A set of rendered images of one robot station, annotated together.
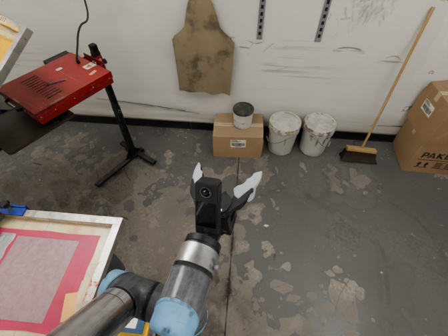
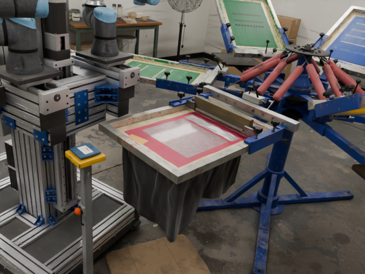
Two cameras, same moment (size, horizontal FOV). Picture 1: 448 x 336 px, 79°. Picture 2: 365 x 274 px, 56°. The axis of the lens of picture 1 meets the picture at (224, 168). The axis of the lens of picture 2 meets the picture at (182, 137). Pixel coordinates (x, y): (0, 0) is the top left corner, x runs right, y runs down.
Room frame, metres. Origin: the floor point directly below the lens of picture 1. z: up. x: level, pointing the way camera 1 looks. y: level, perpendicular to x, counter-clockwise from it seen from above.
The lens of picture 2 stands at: (1.34, -0.42, 1.74)
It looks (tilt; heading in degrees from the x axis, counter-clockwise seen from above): 27 degrees down; 128
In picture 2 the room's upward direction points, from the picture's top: 7 degrees clockwise
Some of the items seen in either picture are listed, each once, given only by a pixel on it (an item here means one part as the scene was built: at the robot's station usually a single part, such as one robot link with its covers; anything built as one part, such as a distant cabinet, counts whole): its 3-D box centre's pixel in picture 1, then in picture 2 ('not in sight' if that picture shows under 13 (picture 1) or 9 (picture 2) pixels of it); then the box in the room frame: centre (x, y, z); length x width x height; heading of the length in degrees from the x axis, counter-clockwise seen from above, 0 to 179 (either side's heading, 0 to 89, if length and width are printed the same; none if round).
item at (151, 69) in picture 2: not in sight; (177, 63); (-0.33, 1.58, 1.05); 1.08 x 0.61 x 0.23; 25
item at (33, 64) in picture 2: not in sight; (24, 58); (-0.09, 0.28, 1.31); 0.15 x 0.15 x 0.10
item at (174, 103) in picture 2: not in sight; (189, 103); (0.14, 1.17, 0.98); 0.30 x 0.05 x 0.07; 85
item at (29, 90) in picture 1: (60, 83); not in sight; (1.65, 1.13, 1.06); 0.61 x 0.46 x 0.12; 145
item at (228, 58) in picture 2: not in sight; (254, 76); (-0.05, 2.34, 0.91); 1.34 x 0.40 x 0.08; 145
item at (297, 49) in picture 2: not in sight; (284, 132); (0.50, 1.95, 0.67); 0.39 x 0.39 x 1.35
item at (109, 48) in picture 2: not in sight; (105, 44); (-0.17, 0.76, 1.31); 0.15 x 0.15 x 0.10
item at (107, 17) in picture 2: not in sight; (104, 21); (-0.18, 0.77, 1.42); 0.13 x 0.12 x 0.14; 164
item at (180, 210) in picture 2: not in sight; (209, 188); (0.60, 0.83, 0.74); 0.46 x 0.04 x 0.42; 85
